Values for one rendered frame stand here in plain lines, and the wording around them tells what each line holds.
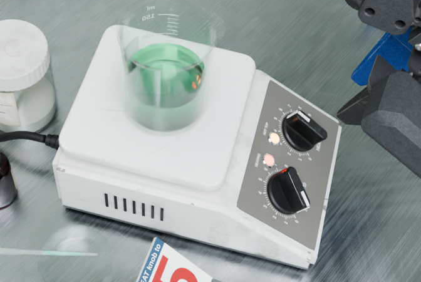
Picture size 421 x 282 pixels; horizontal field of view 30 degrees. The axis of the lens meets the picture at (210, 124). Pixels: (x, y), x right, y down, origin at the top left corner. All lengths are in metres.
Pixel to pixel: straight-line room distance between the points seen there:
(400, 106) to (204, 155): 0.16
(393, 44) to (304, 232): 0.15
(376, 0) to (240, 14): 0.32
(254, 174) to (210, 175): 0.05
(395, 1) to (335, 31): 0.31
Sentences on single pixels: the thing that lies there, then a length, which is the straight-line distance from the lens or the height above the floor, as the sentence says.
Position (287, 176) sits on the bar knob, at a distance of 0.57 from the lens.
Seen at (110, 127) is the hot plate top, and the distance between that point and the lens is 0.56.
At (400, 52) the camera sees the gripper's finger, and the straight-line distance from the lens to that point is 0.56.
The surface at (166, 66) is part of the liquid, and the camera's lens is 0.55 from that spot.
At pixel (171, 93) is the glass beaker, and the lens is 0.51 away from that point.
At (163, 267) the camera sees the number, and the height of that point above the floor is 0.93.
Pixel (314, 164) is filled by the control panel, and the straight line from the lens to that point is 0.61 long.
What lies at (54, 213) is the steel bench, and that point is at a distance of 0.63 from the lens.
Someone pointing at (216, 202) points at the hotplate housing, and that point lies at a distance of 0.55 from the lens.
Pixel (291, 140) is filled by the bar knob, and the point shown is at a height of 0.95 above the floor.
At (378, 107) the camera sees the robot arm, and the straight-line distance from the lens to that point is 0.44.
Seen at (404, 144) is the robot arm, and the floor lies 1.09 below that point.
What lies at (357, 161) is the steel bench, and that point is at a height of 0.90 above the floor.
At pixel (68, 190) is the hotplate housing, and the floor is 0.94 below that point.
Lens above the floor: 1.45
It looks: 56 degrees down
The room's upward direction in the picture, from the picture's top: 7 degrees clockwise
